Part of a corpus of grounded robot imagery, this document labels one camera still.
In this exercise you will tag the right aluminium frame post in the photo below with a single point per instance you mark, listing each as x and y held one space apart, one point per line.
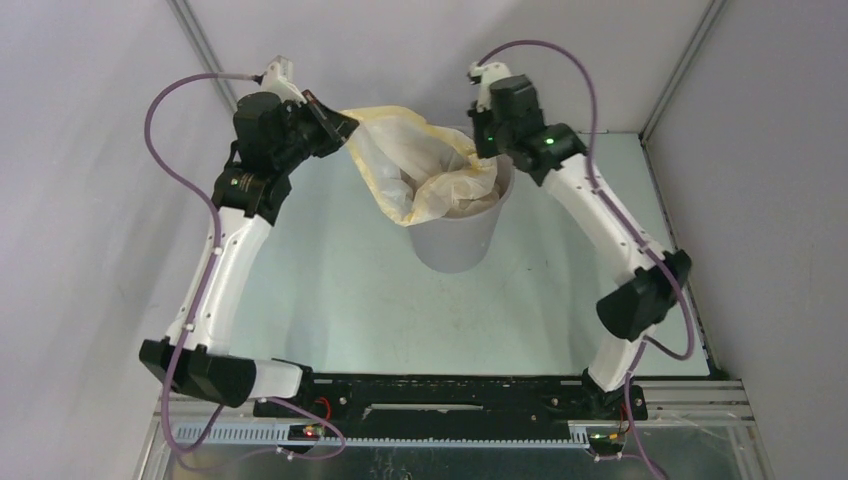
707 22

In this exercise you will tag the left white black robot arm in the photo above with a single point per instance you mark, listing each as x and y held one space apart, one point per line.
273 137

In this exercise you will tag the left aluminium frame post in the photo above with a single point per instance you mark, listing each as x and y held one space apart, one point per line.
197 38

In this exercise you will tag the grey slotted cable duct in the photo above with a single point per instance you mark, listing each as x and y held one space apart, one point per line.
303 435

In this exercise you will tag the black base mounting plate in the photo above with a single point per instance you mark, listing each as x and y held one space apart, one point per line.
458 406

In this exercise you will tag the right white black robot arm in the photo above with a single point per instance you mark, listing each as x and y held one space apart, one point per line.
647 276

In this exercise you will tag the grey plastic trash bin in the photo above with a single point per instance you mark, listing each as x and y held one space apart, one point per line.
454 245

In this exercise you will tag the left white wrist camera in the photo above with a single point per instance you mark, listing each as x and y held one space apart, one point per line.
278 79

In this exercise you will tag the translucent cream trash bag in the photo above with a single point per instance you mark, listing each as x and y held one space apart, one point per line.
417 171

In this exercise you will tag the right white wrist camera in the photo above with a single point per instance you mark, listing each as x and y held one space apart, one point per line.
484 76

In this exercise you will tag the aluminium frame post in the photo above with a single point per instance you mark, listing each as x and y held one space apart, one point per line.
707 22
197 38

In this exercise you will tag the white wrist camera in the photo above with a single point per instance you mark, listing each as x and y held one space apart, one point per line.
278 79
484 76

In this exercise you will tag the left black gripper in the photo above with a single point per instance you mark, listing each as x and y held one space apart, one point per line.
333 127

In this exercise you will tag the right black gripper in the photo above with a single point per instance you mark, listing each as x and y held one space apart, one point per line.
485 139

